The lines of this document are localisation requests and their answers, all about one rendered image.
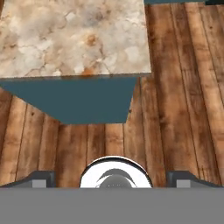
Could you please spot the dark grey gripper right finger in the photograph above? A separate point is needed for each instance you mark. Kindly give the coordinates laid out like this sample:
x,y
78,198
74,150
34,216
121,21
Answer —
x,y
182,178

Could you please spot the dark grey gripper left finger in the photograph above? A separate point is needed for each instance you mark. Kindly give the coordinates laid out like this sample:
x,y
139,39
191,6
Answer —
x,y
40,178

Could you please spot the white and black round object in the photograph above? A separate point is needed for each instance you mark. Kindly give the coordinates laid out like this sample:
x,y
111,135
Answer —
x,y
115,174

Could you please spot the teal kitchen island cabinet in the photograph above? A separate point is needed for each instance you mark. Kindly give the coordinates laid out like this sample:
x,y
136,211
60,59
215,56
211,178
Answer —
x,y
81,99

